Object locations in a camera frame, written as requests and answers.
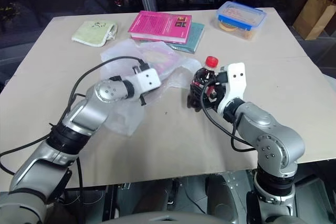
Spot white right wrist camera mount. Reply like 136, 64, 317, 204
216, 62, 247, 116

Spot teal book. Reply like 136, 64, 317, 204
139, 22, 205, 54

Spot dark rounded shape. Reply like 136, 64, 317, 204
207, 174, 253, 222

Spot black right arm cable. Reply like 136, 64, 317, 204
199, 76, 259, 153

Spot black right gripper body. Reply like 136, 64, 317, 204
201, 79, 228, 112

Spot brown paper bag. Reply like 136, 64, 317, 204
292, 0, 336, 41

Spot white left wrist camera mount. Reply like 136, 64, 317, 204
133, 68, 161, 96

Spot pink hardcover book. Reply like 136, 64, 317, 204
128, 10, 193, 44

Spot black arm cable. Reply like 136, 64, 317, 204
199, 76, 259, 153
0, 56, 149, 190

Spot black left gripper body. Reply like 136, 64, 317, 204
132, 65, 148, 107

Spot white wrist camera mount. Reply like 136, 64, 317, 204
216, 62, 247, 116
133, 68, 161, 96

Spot light green folded cloth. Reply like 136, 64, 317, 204
71, 20, 118, 48

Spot red-capped cola bottle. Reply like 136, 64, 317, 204
186, 55, 220, 113

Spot translucent plastic bag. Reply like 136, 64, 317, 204
99, 38, 203, 137

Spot clear blue-lidded food container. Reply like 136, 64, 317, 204
211, 1, 268, 41

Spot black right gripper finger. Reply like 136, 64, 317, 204
189, 81, 207, 97

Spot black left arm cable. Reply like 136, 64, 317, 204
0, 56, 149, 190

